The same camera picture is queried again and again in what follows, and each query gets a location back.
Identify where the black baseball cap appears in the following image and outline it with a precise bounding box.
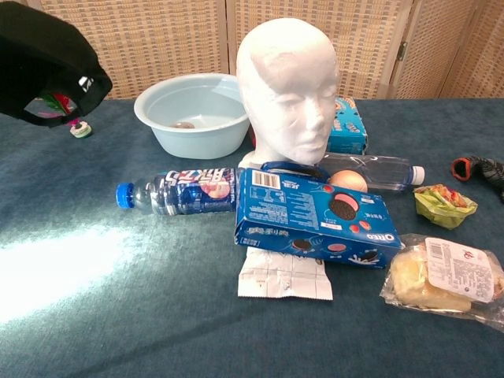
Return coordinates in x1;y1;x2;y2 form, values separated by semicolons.
0;0;113;129

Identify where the brown egg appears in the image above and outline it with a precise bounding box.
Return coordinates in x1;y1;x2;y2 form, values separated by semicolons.
327;169;369;194

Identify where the woven folding screen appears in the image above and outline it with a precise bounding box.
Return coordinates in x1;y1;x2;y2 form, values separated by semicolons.
0;0;504;102

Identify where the light blue plastic basin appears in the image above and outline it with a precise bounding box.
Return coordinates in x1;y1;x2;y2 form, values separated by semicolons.
133;73;251;160

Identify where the colourful feather shuttlecock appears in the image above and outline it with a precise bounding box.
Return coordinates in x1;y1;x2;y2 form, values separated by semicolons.
39;92;94;139

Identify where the white snack packet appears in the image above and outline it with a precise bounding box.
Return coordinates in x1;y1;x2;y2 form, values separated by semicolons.
237;246;335;301

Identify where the blue Oreo cookie box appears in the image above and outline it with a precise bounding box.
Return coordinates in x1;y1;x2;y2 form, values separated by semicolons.
234;167;403;271

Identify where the blue labelled drink bottle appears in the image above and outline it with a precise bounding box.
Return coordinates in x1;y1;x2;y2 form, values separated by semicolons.
115;167;245;217

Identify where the white foam mannequin head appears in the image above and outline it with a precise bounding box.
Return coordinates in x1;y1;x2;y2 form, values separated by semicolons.
235;17;340;170

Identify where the blue chip cookie box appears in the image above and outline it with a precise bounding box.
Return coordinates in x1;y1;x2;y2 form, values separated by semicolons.
325;96;369;156

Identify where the clear plastic water bottle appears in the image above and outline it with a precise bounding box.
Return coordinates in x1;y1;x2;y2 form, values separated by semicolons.
321;153;426;193

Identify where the grey knitted work glove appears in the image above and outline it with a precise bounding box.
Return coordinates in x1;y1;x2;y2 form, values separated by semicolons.
450;155;504;204

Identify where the blue table cloth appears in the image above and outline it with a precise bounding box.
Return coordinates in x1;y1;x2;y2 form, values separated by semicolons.
0;98;504;378

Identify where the bread in clear bag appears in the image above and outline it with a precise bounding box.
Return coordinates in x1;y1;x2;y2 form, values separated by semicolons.
379;232;504;332

